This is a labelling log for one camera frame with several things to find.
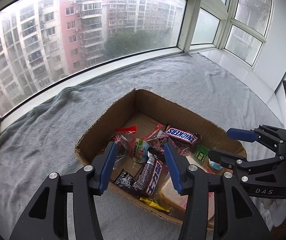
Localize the Snickers bar chinese label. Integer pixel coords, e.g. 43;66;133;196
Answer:
133;152;163;196

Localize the round jelly cup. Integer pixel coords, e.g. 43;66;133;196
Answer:
129;138;149;164

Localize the white gloved right hand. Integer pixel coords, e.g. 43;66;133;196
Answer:
250;197;286;230

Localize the yellow candy wrapper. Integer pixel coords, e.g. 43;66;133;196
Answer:
139;197;170;213

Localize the small green jelly cup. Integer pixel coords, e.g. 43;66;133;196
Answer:
209;160;223;171

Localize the black small snack packet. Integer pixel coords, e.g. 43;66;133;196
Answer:
114;169;135;191

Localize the grey blanket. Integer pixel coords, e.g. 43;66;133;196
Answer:
0;53;283;239

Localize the green candy packet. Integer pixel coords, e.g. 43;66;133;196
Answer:
193;145;209;164

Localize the brown cardboard box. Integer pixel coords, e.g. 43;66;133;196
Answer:
74;88;247;231

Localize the bread loaf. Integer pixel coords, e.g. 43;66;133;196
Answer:
158;154;216;222

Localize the Snickers bar english label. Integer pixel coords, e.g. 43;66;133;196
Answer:
165;126;201;146

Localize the red clear snack bag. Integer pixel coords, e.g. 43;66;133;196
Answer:
112;125;137;170
142;124;179;155

